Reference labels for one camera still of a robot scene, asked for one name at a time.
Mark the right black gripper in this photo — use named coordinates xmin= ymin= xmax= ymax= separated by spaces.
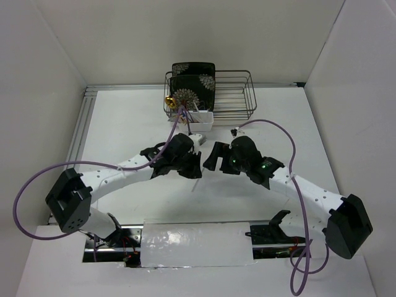
xmin=202 ymin=141 xmax=249 ymax=175

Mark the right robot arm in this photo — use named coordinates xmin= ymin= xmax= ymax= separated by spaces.
xmin=203 ymin=136 xmax=373 ymax=259

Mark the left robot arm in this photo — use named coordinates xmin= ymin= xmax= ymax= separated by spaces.
xmin=45 ymin=133 xmax=206 ymax=247

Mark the white utensil caddy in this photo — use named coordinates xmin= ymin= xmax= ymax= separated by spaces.
xmin=177 ymin=111 xmax=214 ymax=133

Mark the front black floral plate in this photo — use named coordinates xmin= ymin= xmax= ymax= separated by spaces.
xmin=169 ymin=75 xmax=215 ymax=111

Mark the black floral plate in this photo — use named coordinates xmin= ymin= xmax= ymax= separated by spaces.
xmin=171 ymin=62 xmax=215 ymax=91
xmin=169 ymin=75 xmax=215 ymax=111

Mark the rear black floral plate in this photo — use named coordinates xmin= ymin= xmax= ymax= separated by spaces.
xmin=171 ymin=62 xmax=215 ymax=91

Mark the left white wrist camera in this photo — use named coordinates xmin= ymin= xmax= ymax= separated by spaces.
xmin=189 ymin=134 xmax=207 ymax=150

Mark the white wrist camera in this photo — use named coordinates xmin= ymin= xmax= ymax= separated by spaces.
xmin=189 ymin=134 xmax=207 ymax=150
xmin=230 ymin=127 xmax=245 ymax=138

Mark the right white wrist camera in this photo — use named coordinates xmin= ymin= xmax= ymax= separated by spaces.
xmin=230 ymin=127 xmax=245 ymax=138

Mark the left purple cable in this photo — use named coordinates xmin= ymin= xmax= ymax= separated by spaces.
xmin=12 ymin=105 xmax=186 ymax=264

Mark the purple cable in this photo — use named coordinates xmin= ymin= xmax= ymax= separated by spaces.
xmin=12 ymin=105 xmax=186 ymax=264
xmin=235 ymin=119 xmax=329 ymax=296

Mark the wire dish rack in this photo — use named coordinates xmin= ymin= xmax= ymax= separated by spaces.
xmin=163 ymin=67 xmax=257 ymax=121

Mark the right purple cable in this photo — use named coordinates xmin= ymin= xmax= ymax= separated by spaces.
xmin=235 ymin=119 xmax=329 ymax=296

